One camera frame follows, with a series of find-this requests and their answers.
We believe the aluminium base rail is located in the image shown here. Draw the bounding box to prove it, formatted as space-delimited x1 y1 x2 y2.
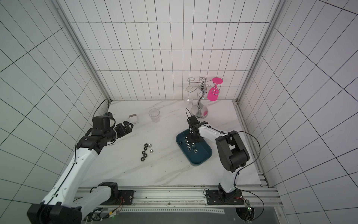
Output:
102 185 283 215

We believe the pink wine glass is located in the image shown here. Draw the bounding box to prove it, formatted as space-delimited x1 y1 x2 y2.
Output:
208 77 223 101

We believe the small white cardboard box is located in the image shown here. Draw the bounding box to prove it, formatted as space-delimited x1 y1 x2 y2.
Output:
129 114 139 124

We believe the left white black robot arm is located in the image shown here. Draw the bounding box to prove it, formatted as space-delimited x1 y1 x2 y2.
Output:
27 113 133 224

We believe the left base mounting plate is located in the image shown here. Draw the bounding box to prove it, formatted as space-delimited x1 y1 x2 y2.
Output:
106 190 135 207

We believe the teal storage box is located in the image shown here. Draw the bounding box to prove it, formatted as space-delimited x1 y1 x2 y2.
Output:
175 129 213 166

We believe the clear wine glass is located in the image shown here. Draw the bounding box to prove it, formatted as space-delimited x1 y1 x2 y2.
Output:
184 85 194 106

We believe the silver glass rack stand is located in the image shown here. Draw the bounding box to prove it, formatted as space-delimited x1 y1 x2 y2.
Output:
187 77 213 119

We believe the clear plastic cup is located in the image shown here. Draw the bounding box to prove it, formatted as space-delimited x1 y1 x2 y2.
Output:
148 108 160 123

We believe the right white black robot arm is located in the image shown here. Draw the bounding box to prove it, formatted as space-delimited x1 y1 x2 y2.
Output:
186 115 250 202

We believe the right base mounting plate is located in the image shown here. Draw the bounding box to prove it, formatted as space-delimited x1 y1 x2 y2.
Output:
203 189 245 205

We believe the base mounting plate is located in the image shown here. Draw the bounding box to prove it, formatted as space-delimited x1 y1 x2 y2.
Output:
203 189 245 205
106 190 135 207

